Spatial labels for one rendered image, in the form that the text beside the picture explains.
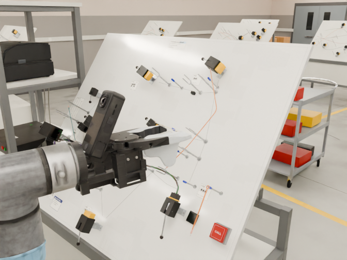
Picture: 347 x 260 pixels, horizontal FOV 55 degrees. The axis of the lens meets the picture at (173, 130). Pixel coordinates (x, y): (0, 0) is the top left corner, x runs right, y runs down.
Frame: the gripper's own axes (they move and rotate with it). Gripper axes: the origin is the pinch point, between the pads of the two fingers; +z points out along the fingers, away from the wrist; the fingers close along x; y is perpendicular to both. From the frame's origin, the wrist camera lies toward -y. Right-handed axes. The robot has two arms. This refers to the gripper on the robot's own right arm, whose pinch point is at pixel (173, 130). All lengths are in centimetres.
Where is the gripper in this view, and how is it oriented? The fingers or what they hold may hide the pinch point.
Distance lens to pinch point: 65.0
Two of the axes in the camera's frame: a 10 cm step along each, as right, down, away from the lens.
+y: 0.7, 9.7, 2.2
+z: 8.3, -1.8, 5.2
